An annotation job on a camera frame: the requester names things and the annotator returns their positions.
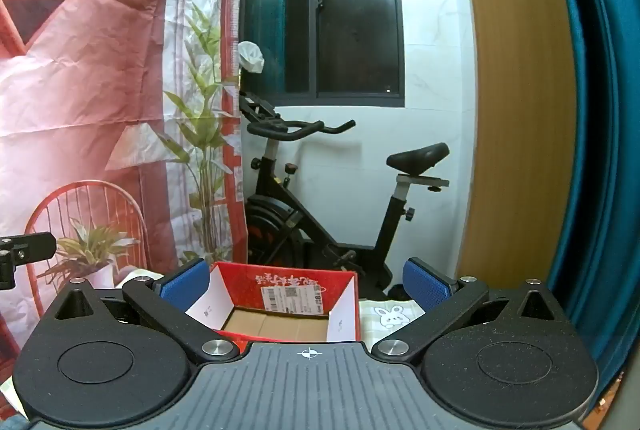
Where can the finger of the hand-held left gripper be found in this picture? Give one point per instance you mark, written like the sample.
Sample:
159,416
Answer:
30,247

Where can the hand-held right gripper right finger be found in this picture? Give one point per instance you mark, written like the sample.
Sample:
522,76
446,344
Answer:
427,285

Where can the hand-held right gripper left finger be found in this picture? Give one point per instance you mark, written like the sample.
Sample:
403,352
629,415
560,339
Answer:
184,282

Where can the red strawberry print box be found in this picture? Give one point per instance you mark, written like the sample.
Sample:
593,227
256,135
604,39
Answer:
295,327

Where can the black exercise bike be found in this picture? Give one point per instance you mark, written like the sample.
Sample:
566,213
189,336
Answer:
270,190

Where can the printed backdrop cloth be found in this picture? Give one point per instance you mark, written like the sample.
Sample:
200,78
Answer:
100,110

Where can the wooden door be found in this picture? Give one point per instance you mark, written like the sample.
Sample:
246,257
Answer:
520,110

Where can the teal curtain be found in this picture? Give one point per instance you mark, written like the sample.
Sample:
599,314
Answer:
610,160

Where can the white plastic bag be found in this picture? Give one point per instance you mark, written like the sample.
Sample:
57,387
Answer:
251,56

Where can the dark framed window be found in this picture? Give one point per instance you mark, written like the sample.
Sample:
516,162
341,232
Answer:
350,35

